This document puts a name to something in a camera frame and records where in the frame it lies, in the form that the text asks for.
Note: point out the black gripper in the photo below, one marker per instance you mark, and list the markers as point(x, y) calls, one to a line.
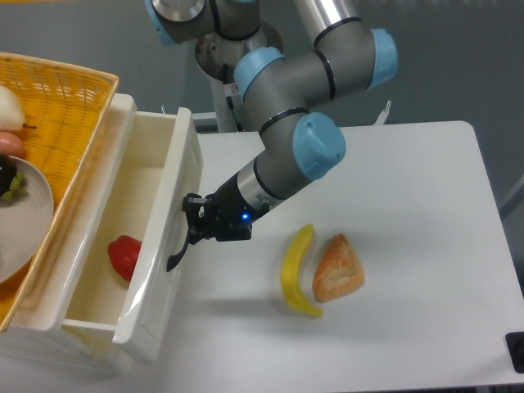
point(224, 215)

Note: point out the white top drawer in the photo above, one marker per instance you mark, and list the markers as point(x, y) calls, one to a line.
point(162, 162)

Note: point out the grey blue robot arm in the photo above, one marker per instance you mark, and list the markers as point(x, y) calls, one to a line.
point(280, 95)

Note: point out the white drawer cabinet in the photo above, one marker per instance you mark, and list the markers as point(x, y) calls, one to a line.
point(37, 330)

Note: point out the red bell pepper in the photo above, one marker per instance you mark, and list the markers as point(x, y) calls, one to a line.
point(123, 253)

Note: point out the yellow banana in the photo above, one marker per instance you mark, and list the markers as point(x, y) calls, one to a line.
point(290, 273)

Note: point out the triangular puff pastry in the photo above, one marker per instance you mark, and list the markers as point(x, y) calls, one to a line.
point(339, 272)

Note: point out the yellow wicker basket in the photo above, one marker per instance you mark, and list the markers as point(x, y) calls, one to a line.
point(66, 105)

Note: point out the grey plate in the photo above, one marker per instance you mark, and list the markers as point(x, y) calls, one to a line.
point(25, 220)

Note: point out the dark purple grapes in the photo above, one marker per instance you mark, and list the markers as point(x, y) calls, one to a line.
point(12, 180)

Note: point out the white pear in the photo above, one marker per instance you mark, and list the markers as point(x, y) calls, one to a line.
point(13, 117)

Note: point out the black corner object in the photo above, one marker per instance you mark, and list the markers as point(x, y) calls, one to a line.
point(515, 344)

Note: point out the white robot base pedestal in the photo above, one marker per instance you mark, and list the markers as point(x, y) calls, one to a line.
point(221, 82)

